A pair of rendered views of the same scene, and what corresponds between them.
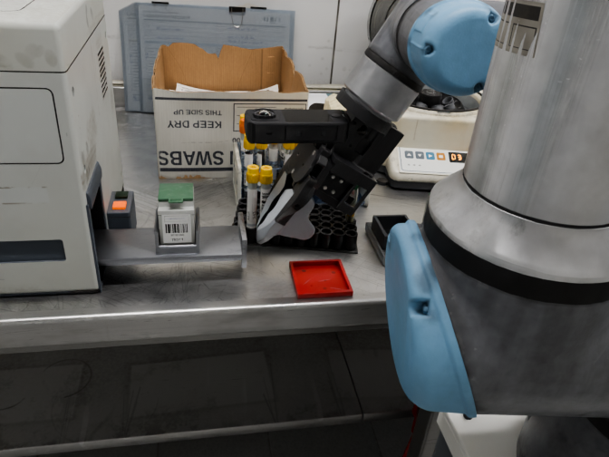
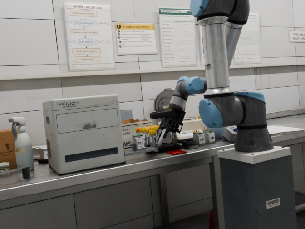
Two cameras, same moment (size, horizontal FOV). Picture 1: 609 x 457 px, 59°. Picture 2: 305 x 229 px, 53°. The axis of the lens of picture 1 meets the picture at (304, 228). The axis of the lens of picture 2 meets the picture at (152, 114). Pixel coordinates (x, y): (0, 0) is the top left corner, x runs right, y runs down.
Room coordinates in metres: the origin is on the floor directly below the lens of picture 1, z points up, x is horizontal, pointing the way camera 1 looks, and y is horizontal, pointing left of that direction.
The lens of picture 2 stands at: (-0.81, 0.41, 1.14)
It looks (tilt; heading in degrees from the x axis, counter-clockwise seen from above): 3 degrees down; 346
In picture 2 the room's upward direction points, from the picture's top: 5 degrees counter-clockwise
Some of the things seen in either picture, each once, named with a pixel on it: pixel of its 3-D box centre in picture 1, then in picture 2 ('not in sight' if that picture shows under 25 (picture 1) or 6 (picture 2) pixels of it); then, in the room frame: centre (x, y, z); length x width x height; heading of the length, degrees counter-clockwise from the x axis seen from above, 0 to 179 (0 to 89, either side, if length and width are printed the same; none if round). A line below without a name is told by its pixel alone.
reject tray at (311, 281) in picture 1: (320, 277); (176, 152); (0.55, -0.02, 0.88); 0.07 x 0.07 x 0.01; 13
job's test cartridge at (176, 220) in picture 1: (177, 218); (138, 142); (0.55, 0.15, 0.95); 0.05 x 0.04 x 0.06; 13
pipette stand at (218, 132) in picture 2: not in sight; (216, 131); (0.74, -0.33, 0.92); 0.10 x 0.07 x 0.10; 97
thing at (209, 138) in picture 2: not in sight; (209, 137); (0.68, -0.26, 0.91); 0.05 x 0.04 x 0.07; 13
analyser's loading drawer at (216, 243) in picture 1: (159, 238); (134, 149); (0.54, 0.17, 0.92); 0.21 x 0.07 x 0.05; 103
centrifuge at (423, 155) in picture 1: (426, 126); (182, 129); (0.97, -0.21, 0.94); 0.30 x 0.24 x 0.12; 4
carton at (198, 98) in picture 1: (227, 105); (123, 134); (0.94, 0.16, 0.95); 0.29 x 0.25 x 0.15; 13
